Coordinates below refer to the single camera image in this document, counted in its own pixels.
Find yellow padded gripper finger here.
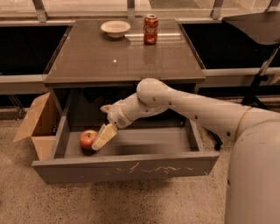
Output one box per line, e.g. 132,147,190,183
100,104,112,114
91,123,117,151

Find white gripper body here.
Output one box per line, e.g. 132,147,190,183
107,100,132,129

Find red apple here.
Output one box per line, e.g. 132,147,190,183
79,129,97,150

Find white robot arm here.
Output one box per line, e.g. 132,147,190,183
92,78,280,224

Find black headphones under counter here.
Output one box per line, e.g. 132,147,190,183
83,87,118,103

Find black bag under counter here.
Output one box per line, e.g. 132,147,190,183
136,84,187,122

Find grey cabinet with counter top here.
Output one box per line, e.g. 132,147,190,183
45,19,206,112

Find open grey top drawer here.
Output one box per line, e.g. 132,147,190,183
31,84,221,185

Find open cardboard box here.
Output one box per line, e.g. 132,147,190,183
13,93,60,160

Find white ceramic bowl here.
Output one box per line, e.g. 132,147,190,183
101,20,130,39

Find red cola can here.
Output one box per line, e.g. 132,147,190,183
143,14,158,45

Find black rolling stand table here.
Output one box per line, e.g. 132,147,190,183
206,11,280,151

